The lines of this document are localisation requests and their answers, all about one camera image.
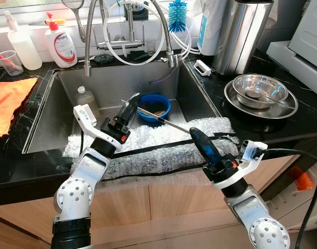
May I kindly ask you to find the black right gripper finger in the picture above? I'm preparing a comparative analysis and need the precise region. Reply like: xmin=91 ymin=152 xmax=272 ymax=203
xmin=194 ymin=127 xmax=224 ymax=167
xmin=189 ymin=127 xmax=218 ymax=168

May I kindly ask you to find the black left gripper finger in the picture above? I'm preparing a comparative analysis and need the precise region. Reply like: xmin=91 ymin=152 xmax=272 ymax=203
xmin=117 ymin=92 xmax=139 ymax=130
xmin=122 ymin=92 xmax=143 ymax=131

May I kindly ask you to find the thin metal chopstick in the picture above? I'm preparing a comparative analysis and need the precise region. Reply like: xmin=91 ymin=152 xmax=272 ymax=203
xmin=136 ymin=106 xmax=192 ymax=131

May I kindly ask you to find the round stainless steel plate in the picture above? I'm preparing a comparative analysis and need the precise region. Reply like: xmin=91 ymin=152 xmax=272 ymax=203
xmin=224 ymin=78 xmax=299 ymax=120

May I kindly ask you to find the stainless steel bowl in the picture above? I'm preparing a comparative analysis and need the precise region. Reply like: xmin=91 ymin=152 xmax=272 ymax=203
xmin=232 ymin=74 xmax=290 ymax=109

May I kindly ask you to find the blue plastic bowl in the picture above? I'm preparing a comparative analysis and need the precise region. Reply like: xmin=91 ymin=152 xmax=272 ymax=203
xmin=136 ymin=93 xmax=172 ymax=125

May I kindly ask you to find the clear bubble wrap sheet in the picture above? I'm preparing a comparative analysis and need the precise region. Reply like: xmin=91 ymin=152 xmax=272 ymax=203
xmin=62 ymin=117 xmax=239 ymax=179

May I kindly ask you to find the clear plastic bottle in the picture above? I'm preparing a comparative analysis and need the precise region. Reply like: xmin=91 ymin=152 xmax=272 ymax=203
xmin=75 ymin=86 xmax=102 ymax=122

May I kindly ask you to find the wooden cabinet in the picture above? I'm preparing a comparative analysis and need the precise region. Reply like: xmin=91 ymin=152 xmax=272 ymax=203
xmin=0 ymin=156 xmax=317 ymax=249

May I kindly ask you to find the dark scouring pad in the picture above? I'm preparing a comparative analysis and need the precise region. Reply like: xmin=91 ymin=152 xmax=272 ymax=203
xmin=93 ymin=53 xmax=116 ymax=65

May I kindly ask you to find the stainless steel sink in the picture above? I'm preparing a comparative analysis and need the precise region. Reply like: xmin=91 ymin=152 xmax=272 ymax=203
xmin=22 ymin=58 xmax=221 ymax=155

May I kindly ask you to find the chrome faucet mixer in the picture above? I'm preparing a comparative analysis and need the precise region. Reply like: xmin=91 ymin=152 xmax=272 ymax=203
xmin=96 ymin=0 xmax=159 ymax=58

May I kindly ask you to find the steel spoon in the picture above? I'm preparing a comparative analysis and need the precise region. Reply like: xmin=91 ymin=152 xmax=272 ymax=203
xmin=250 ymin=91 xmax=297 ymax=110

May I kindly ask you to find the small white plastic clip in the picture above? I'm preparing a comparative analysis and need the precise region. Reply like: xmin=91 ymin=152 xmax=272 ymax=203
xmin=194 ymin=60 xmax=212 ymax=77

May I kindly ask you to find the orange object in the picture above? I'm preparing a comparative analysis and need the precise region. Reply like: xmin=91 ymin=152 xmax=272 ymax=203
xmin=296 ymin=171 xmax=314 ymax=192

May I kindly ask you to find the white soap bottle red pump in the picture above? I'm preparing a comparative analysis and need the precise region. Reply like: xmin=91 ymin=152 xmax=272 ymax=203
xmin=44 ymin=13 xmax=78 ymax=68

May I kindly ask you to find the blue bottle brush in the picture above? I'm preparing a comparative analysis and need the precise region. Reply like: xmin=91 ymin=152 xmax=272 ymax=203
xmin=168 ymin=0 xmax=188 ymax=33

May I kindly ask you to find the tall stainless steel utensil holder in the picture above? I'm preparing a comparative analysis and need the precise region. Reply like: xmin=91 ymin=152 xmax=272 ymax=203
xmin=213 ymin=0 xmax=274 ymax=77

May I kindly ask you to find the white container blue label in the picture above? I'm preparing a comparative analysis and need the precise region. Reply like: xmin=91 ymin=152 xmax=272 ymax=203
xmin=197 ymin=0 xmax=226 ymax=56

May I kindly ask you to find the orange cloth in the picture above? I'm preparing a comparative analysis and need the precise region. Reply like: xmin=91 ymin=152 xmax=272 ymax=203
xmin=0 ymin=77 xmax=38 ymax=138

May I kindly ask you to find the translucent white spray bottle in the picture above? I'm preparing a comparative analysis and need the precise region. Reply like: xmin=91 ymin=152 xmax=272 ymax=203
xmin=4 ymin=10 xmax=43 ymax=71

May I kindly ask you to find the clear plastic cup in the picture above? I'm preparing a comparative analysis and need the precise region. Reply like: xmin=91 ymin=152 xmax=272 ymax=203
xmin=0 ymin=50 xmax=25 ymax=77

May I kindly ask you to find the white washing machine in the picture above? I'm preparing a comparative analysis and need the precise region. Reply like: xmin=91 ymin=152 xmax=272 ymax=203
xmin=265 ymin=0 xmax=317 ymax=249

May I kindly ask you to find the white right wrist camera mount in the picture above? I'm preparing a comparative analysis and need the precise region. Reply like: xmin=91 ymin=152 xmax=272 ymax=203
xmin=210 ymin=140 xmax=268 ymax=188

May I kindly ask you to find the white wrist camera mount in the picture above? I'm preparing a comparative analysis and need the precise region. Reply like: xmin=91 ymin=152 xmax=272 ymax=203
xmin=210 ymin=140 xmax=268 ymax=188
xmin=73 ymin=104 xmax=121 ymax=155

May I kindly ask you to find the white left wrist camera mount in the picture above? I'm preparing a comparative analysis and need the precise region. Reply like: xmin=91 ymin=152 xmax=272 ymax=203
xmin=73 ymin=104 xmax=121 ymax=155

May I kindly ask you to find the white looped hose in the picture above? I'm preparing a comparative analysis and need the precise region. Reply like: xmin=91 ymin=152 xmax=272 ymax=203
xmin=103 ymin=0 xmax=172 ymax=66

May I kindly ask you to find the steel flexible faucet hose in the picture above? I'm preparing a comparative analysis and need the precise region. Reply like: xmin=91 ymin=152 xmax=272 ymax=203
xmin=84 ymin=0 xmax=182 ymax=77

